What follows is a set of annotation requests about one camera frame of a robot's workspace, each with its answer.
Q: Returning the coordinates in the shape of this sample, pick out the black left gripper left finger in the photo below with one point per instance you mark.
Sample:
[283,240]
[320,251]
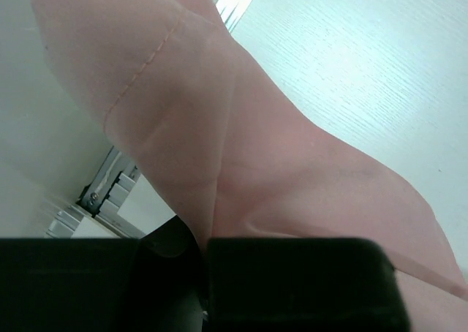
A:
[102,284]

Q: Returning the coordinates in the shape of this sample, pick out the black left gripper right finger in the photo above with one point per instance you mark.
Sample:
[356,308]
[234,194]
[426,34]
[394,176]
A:
[302,284]

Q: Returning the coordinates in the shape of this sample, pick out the pink trousers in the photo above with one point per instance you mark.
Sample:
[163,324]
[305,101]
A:
[220,142]

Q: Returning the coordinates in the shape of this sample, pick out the aluminium table edge rail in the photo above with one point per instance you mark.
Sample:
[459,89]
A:
[119,201]

